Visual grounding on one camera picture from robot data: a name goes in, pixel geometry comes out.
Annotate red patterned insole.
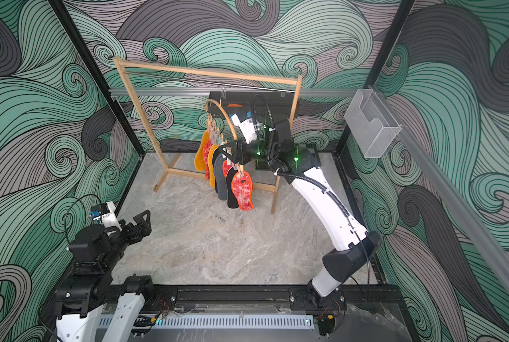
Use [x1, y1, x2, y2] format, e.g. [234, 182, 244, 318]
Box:
[202, 140, 212, 180]
[232, 171, 254, 211]

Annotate wooden clothes rack frame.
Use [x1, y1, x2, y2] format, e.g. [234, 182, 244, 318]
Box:
[112, 56, 304, 215]

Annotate grey insole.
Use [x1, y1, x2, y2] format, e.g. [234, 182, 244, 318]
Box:
[213, 153, 228, 201]

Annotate clear plastic wall bin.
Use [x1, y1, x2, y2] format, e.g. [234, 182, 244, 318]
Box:
[344, 88, 401, 159]

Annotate black wall tool shelf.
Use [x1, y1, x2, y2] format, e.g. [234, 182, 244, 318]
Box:
[209, 91, 294, 117]

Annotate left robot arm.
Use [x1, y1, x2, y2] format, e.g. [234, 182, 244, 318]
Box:
[55, 210, 155, 341]

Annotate black insole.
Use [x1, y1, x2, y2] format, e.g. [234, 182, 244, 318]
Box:
[226, 168, 239, 209]

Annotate curved wooden clip hanger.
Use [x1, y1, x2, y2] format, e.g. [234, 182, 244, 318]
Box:
[205, 99, 238, 141]

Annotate white slotted cable duct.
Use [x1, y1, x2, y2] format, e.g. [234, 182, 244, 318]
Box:
[153, 313, 315, 331]

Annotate orange yellow insole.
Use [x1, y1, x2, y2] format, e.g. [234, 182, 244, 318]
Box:
[194, 131, 210, 172]

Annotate red patterned insole front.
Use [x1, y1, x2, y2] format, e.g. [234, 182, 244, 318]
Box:
[232, 171, 254, 211]

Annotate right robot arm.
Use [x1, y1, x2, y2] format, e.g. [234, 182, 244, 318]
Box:
[219, 117, 382, 308]

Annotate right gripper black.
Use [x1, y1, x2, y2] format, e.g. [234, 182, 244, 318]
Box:
[226, 135, 282, 165]

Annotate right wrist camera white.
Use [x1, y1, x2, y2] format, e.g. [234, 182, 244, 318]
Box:
[232, 110, 258, 144]

